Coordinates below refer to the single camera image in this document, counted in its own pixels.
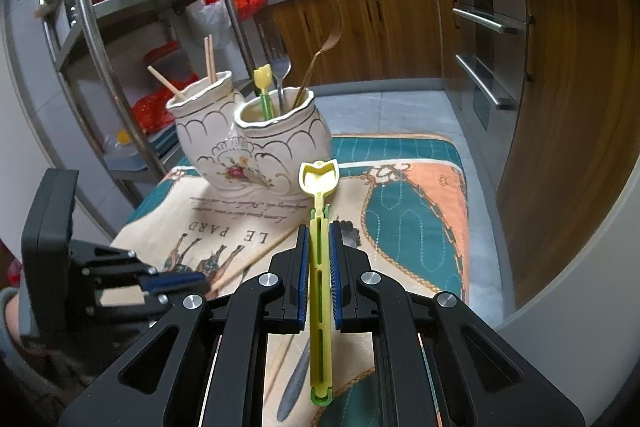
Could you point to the red plastic bag lower shelf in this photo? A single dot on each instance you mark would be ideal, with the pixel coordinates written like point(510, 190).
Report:
point(150, 111)

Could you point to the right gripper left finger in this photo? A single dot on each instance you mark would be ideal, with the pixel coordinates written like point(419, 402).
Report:
point(203, 365)

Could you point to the white plastic bag hanging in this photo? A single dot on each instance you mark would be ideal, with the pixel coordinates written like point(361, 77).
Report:
point(211, 17)

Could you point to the wooden chopstick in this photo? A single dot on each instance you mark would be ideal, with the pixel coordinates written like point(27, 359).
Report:
point(208, 63)
point(212, 58)
point(166, 83)

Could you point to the person left hand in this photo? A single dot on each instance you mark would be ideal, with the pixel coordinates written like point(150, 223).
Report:
point(10, 314)

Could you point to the white ceramic double utensil holder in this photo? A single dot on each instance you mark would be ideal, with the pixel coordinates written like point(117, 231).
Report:
point(229, 143)

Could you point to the built-in steel oven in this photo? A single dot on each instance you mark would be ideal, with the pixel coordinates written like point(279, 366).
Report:
point(484, 61)

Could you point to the yellow tulip green-handled utensil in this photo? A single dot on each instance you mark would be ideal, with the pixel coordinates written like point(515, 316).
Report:
point(262, 82)

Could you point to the stainless steel shelving rack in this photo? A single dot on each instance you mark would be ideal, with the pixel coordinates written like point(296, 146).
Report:
point(97, 29)

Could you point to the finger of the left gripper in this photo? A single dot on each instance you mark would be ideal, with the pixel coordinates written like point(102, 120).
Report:
point(168, 283)

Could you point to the wooden base cabinets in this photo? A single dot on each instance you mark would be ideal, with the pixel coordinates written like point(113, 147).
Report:
point(576, 138)

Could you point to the yellow tulip yellow-handled utensil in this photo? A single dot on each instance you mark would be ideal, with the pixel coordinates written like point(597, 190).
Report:
point(319, 180)

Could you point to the gold metal fork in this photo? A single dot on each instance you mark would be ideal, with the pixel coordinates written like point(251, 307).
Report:
point(334, 37)

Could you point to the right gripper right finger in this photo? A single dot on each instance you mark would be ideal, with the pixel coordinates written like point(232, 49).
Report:
point(436, 361)

